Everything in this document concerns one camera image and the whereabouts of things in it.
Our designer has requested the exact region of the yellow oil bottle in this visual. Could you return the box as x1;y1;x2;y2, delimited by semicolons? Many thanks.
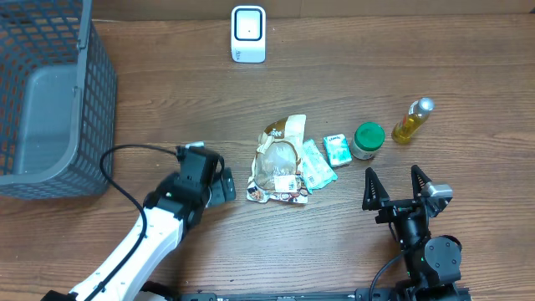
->
391;97;435;145

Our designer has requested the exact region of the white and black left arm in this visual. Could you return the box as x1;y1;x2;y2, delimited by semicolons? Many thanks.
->
42;167;236;301

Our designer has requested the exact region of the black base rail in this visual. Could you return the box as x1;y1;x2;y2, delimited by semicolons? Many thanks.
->
134;282;472;301

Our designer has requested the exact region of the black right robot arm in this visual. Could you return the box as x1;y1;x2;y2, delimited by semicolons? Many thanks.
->
359;165;471;301

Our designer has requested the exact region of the tissue pack white green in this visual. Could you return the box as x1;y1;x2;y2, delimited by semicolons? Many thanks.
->
324;134;352;168

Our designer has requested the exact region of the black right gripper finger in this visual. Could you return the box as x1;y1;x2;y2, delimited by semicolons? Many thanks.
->
362;167;390;210
410;165;432;199

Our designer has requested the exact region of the brown snack bag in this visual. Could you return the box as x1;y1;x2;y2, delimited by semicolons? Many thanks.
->
246;115;308;204

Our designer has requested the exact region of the teal snack packet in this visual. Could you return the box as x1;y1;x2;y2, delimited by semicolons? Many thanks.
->
302;139;338;193

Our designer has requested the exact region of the dark grey plastic basket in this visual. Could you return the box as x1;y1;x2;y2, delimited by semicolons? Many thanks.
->
1;0;117;200

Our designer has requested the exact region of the green lid jar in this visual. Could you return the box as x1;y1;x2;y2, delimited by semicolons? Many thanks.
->
349;122;385;161

